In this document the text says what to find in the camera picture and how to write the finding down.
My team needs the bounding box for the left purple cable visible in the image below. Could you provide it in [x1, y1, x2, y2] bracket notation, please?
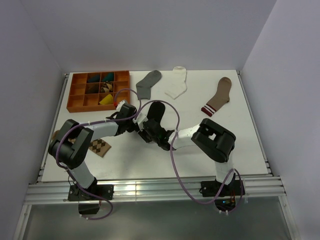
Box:
[55, 88, 140, 221]

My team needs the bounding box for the dark brown rolled sock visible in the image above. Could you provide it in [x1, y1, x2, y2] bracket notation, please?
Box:
[85, 84, 100, 94]

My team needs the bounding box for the brown argyle rolled sock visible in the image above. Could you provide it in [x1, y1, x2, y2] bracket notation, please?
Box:
[99, 82, 114, 93]

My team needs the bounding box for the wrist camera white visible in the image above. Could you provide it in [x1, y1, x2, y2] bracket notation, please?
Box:
[113, 99, 127, 112]
[132, 112, 148, 131]

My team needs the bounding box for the yellow rolled sock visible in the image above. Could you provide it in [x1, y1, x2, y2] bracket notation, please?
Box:
[99, 94, 114, 105]

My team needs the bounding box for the black sock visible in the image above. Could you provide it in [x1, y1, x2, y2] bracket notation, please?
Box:
[144, 101, 166, 130]

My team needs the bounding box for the grey sock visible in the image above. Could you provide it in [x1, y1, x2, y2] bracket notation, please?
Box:
[136, 70, 162, 100]

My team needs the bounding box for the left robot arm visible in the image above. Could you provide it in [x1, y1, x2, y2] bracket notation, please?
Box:
[48, 103, 137, 200]

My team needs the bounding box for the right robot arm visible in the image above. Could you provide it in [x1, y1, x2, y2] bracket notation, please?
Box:
[138, 118, 236, 195]

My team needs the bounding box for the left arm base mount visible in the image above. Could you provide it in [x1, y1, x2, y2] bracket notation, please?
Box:
[67, 184, 114, 217]

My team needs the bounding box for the orange compartment tray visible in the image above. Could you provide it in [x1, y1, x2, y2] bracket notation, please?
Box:
[66, 70, 131, 113]

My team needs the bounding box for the white sock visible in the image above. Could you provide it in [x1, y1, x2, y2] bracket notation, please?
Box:
[164, 66, 188, 100]

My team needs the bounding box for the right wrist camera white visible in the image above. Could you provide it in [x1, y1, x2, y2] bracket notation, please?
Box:
[132, 112, 148, 131]

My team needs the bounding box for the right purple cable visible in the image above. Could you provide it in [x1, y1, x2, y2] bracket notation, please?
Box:
[134, 100, 244, 214]

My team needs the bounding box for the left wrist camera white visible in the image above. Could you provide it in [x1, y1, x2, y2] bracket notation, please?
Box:
[113, 99, 127, 112]

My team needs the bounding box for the tan argyle sock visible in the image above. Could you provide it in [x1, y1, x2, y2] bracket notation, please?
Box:
[51, 130, 112, 158]

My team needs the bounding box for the purple cable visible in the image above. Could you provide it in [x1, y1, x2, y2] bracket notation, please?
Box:
[55, 88, 140, 221]
[134, 100, 244, 214]

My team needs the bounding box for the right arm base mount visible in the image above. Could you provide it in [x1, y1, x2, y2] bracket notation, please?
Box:
[199, 180, 246, 198]

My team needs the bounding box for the tan sock maroon striped cuff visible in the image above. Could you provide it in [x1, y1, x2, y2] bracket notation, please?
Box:
[201, 77, 232, 117]

